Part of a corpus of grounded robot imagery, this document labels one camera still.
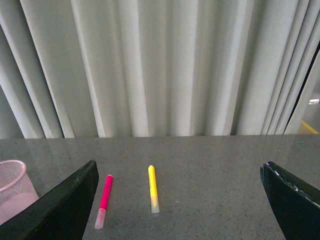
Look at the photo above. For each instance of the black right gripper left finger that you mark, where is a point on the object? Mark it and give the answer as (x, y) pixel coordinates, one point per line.
(61, 214)

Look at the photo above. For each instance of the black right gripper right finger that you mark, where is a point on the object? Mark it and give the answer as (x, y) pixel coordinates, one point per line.
(294, 202)

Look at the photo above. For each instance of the pink marker pen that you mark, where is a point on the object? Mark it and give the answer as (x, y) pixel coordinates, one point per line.
(99, 223)

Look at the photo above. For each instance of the pink mesh pen cup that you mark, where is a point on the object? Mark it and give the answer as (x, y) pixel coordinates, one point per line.
(16, 189)

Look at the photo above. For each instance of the yellow marker pen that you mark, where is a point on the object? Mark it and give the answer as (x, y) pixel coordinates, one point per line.
(155, 208)

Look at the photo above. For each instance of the white pleated curtain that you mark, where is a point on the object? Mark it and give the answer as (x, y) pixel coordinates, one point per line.
(156, 68)

